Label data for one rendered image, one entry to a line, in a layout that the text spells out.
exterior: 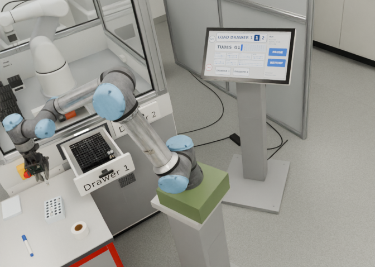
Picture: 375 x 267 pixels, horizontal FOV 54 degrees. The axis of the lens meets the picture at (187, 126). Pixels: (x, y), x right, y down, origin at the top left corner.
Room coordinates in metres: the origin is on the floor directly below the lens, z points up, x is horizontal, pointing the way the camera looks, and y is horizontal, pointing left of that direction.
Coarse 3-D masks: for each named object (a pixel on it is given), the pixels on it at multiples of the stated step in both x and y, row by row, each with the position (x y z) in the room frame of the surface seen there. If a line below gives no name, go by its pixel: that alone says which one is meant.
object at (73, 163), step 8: (104, 128) 1.68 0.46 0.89; (88, 136) 1.65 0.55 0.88; (104, 136) 1.69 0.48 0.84; (64, 144) 1.61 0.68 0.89; (72, 144) 1.61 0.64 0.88; (112, 144) 1.56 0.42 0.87; (64, 152) 1.53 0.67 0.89; (120, 152) 1.44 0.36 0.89; (72, 160) 1.53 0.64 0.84; (72, 168) 1.39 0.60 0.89; (80, 168) 1.45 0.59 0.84
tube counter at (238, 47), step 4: (236, 44) 1.94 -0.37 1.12; (240, 44) 1.93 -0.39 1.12; (244, 44) 1.92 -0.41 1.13; (248, 44) 1.91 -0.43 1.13; (252, 44) 1.90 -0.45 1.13; (256, 44) 1.89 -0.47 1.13; (260, 44) 1.88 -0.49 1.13; (264, 44) 1.87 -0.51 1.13; (236, 48) 1.92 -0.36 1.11; (240, 48) 1.91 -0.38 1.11; (244, 48) 1.90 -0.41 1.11; (248, 48) 1.89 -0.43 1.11; (252, 48) 1.88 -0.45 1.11; (256, 48) 1.87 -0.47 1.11; (260, 48) 1.86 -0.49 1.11; (264, 48) 1.85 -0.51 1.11
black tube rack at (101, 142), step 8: (96, 136) 1.61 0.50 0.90; (80, 144) 1.57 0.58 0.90; (88, 144) 1.56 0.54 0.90; (96, 144) 1.54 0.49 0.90; (104, 144) 1.53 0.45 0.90; (72, 152) 1.56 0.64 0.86; (80, 152) 1.50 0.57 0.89; (88, 152) 1.49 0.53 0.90; (96, 152) 1.48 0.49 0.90; (104, 152) 1.46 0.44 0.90; (80, 160) 1.43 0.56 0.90; (88, 160) 1.42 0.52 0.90; (96, 160) 1.45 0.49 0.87; (104, 160) 1.43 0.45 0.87; (88, 168) 1.40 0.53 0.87
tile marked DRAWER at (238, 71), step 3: (234, 69) 1.85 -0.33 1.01; (237, 69) 1.84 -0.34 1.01; (240, 69) 1.84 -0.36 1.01; (243, 69) 1.83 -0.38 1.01; (246, 69) 1.82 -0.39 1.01; (234, 72) 1.84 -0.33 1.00; (237, 72) 1.83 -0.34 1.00; (240, 72) 1.83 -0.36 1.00; (243, 72) 1.82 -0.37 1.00; (246, 72) 1.81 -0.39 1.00; (237, 75) 1.82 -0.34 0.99; (240, 75) 1.82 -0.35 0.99; (243, 75) 1.81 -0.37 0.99; (246, 75) 1.80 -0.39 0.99
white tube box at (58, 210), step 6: (54, 198) 1.31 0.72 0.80; (60, 198) 1.30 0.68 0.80; (48, 204) 1.28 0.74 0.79; (54, 204) 1.27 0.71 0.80; (60, 204) 1.26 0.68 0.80; (48, 210) 1.24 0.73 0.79; (54, 210) 1.23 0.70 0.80; (60, 210) 1.22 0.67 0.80; (48, 216) 1.20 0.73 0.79; (54, 216) 1.19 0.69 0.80; (60, 216) 1.20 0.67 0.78; (48, 222) 1.18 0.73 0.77
